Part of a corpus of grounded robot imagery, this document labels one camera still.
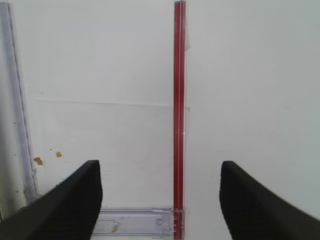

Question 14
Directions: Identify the right clear divider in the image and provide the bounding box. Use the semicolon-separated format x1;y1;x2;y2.
92;207;185;240

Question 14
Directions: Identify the right clear long rail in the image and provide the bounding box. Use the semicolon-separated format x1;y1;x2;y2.
0;2;37;205

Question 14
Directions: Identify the right red acrylic rail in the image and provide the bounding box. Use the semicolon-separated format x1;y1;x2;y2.
173;0;187;240

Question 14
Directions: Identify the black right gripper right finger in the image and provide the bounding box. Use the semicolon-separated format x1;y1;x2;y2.
219;161;320;240

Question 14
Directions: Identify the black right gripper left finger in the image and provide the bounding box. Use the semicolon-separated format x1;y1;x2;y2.
0;160;103;240

